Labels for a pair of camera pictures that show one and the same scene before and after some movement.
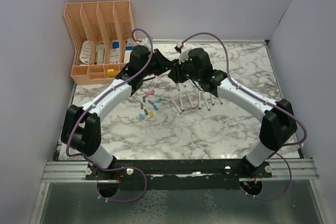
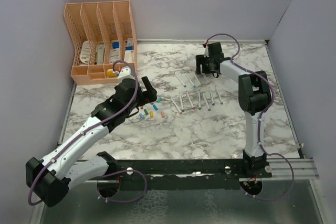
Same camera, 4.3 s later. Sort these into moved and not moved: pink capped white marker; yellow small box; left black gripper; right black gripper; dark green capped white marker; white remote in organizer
Moved: left black gripper; right black gripper
Not moved: white remote in organizer; yellow small box; dark green capped white marker; pink capped white marker
